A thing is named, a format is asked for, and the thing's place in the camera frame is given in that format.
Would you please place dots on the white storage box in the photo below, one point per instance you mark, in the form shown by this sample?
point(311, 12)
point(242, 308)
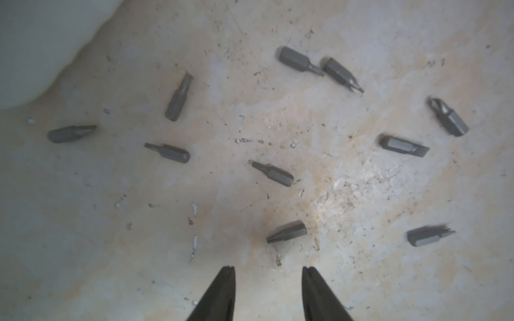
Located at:
point(40, 38)

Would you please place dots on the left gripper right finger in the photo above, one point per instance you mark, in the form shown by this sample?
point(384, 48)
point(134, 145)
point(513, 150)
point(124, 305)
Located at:
point(319, 301)

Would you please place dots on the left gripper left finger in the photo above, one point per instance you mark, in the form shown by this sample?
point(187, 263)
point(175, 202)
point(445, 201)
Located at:
point(217, 304)

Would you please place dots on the screwdriver bit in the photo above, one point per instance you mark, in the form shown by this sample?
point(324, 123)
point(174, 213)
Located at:
point(70, 134)
point(287, 231)
point(274, 173)
point(448, 117)
point(179, 98)
point(341, 75)
point(428, 234)
point(298, 61)
point(169, 152)
point(395, 144)

